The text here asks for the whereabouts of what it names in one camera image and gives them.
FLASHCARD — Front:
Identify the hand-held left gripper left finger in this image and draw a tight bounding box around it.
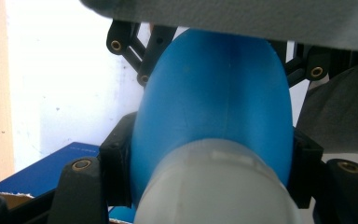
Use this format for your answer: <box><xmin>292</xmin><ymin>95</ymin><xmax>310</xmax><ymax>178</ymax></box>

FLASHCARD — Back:
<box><xmin>98</xmin><ymin>111</ymin><xmax>138</xmax><ymax>208</ymax></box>

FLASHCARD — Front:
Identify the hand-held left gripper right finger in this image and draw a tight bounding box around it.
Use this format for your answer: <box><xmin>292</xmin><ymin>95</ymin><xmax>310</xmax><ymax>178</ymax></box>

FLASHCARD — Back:
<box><xmin>286</xmin><ymin>126</ymin><xmax>324</xmax><ymax>210</ymax></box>

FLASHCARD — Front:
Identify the blue plastic bottle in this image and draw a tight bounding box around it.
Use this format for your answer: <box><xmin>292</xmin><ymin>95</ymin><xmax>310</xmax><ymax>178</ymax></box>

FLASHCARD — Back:
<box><xmin>130</xmin><ymin>28</ymin><xmax>295</xmax><ymax>207</ymax></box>

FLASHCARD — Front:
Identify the blue flat box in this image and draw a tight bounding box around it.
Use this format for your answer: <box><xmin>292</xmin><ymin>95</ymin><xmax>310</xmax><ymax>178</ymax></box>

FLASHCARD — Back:
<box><xmin>0</xmin><ymin>141</ymin><xmax>101</xmax><ymax>199</ymax></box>

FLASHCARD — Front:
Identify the brown cardboard piece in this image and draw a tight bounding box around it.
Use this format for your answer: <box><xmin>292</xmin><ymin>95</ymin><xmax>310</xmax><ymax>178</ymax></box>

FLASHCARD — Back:
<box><xmin>0</xmin><ymin>191</ymin><xmax>34</xmax><ymax>213</ymax></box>

